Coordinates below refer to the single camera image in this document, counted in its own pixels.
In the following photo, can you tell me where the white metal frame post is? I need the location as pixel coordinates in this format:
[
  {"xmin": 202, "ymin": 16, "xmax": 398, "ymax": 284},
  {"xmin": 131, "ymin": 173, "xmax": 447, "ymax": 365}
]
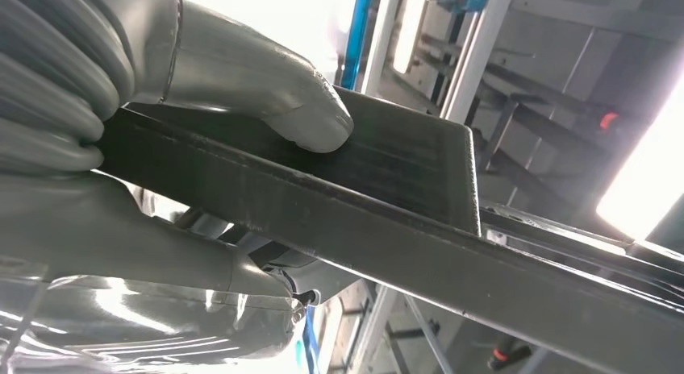
[{"xmin": 438, "ymin": 0, "xmax": 517, "ymax": 124}]

